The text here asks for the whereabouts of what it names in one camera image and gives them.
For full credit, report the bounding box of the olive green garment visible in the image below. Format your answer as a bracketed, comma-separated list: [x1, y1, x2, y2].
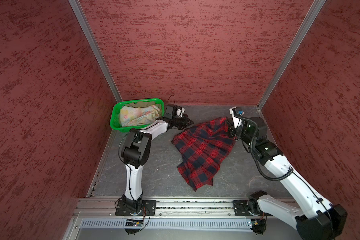
[126, 101, 156, 108]

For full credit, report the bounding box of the left aluminium corner post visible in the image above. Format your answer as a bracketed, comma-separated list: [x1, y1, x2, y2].
[69, 0, 122, 102]

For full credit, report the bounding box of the red plaid skirt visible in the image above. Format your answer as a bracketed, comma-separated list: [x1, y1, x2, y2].
[172, 117, 236, 191]

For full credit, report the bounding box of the slotted cable duct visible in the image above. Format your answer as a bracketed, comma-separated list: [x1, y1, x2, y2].
[80, 218, 252, 231]

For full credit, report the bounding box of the aluminium front rail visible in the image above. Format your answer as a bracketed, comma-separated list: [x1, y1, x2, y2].
[73, 197, 317, 219]

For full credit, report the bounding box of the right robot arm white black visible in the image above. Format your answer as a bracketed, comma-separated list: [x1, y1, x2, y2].
[231, 114, 348, 240]

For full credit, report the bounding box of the pastel floral skirt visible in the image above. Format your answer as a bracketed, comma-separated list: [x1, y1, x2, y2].
[119, 105, 162, 127]

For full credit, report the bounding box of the right aluminium corner post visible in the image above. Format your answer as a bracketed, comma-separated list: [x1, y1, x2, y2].
[257, 0, 326, 112]

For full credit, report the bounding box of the green plastic basket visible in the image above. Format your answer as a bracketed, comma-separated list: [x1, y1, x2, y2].
[110, 98, 165, 133]

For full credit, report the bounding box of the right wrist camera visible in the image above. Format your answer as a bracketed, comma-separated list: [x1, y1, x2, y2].
[229, 107, 245, 129]

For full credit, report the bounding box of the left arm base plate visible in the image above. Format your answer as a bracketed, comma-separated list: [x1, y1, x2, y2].
[115, 200, 157, 217]

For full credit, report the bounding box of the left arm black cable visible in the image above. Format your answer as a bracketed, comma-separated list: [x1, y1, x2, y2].
[116, 94, 176, 235]

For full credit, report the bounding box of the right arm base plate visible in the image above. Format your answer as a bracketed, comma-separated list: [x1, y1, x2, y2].
[233, 200, 272, 218]

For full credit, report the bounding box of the aluminium corner post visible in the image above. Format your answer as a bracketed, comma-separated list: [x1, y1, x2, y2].
[257, 0, 326, 112]
[69, 0, 122, 102]

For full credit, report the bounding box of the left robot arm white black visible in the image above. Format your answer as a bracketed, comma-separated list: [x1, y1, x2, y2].
[119, 114, 194, 216]

